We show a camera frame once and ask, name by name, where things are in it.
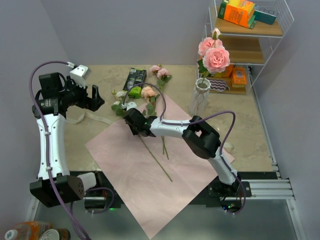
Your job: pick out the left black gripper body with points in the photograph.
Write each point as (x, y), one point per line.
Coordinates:
(77, 95)

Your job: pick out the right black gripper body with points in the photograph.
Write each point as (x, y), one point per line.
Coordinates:
(135, 130)

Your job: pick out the white rose stem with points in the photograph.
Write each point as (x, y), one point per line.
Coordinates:
(121, 98)

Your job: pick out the peach rose stem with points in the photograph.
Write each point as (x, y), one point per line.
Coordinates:
(149, 94)

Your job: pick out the small pink rose stem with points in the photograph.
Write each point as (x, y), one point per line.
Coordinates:
(163, 77)

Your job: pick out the pink wrapping paper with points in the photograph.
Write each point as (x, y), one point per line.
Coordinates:
(147, 192)

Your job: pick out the large pink rose stem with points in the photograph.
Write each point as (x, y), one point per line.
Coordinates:
(214, 57)

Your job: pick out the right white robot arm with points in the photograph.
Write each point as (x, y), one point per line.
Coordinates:
(201, 138)

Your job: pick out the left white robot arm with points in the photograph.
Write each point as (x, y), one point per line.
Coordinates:
(54, 180)

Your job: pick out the white ribbed ceramic vase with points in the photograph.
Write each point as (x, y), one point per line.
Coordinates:
(199, 97)

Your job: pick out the black green product box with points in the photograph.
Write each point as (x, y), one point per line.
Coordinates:
(135, 77)

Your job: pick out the purple wavy eye mask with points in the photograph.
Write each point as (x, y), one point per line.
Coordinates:
(218, 85)

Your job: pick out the beige ribbon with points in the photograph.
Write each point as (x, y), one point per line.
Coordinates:
(115, 141)

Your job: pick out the orange box bottom middle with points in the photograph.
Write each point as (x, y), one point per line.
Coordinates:
(226, 73)

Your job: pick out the orange packet bottom right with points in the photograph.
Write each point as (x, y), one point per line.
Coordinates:
(238, 77)

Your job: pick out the tin can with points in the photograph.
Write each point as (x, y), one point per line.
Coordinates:
(56, 234)

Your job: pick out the orange juice bottle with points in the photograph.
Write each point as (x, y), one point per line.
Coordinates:
(30, 230)

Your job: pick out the orange green box top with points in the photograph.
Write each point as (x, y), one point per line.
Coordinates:
(239, 12)

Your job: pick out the teal box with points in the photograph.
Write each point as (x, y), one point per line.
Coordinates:
(265, 15)

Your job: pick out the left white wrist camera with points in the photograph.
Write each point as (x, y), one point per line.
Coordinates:
(79, 75)

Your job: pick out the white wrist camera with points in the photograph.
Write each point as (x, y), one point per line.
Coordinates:
(129, 105)
(79, 75)

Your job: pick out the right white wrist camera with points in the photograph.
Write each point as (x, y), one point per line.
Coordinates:
(129, 105)

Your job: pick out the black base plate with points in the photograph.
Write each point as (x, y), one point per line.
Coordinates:
(212, 196)

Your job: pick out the white wire wooden shelf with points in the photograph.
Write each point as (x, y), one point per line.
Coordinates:
(250, 49)

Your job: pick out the aluminium rail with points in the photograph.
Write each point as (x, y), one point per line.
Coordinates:
(279, 189)

